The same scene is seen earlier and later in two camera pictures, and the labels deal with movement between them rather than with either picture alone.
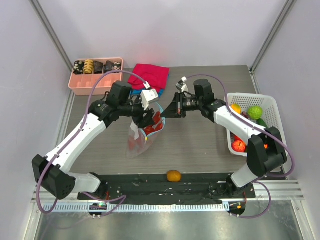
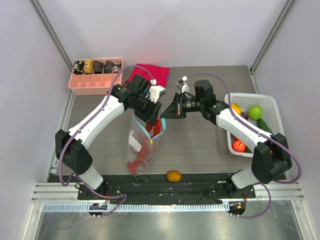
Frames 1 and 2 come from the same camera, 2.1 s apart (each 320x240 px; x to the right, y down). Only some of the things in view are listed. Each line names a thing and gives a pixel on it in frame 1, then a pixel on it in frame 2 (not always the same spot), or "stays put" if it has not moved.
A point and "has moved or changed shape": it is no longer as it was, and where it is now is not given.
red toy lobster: [135, 144] to [144, 156]
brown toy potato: [174, 176] stays put
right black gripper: [179, 105] stays put
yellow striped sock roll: [88, 66] stays put
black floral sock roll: [78, 67] stays put
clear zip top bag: [140, 138] has moved or changed shape
